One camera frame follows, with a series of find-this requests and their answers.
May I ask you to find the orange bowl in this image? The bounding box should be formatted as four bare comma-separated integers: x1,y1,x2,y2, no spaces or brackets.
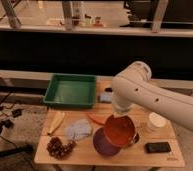
104,115,136,147

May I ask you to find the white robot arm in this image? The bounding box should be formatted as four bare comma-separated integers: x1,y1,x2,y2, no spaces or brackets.
111,61,193,132

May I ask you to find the orange carrot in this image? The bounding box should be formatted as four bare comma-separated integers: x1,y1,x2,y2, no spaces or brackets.
87,113,107,125

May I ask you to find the small metal can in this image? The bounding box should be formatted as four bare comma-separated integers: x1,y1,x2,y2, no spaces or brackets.
133,132,140,143

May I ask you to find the white cup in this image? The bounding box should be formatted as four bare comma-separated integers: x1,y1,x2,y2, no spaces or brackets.
147,112,167,132

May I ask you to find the purple bowl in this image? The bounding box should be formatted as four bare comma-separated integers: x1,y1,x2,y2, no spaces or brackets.
93,128,120,157

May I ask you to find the light blue cloth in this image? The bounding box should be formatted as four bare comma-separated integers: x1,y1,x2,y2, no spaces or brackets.
65,119,92,141

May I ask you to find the black smartphone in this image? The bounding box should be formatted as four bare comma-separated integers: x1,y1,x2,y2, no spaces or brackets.
145,142,171,153

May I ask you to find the green plastic tray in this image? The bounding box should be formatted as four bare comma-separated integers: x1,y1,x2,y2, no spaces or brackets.
43,74,96,108

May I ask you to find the yellow banana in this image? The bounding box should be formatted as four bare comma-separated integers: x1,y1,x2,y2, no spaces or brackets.
47,112,65,135

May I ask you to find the bunch of dark grapes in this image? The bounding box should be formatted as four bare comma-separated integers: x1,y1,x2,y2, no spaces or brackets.
47,137,76,159

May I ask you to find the black handled tool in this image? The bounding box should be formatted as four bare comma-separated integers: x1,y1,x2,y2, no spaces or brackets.
105,87,113,92

